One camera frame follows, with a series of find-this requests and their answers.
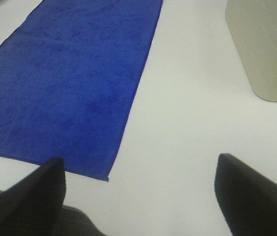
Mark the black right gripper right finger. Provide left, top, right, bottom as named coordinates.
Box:
left=214, top=153, right=277, bottom=236

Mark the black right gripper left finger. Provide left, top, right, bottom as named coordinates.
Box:
left=0, top=157, right=66, bottom=236

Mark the blue towel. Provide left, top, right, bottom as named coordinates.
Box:
left=0, top=0, right=163, bottom=181

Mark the beige box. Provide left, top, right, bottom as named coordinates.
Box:
left=225, top=0, right=277, bottom=102

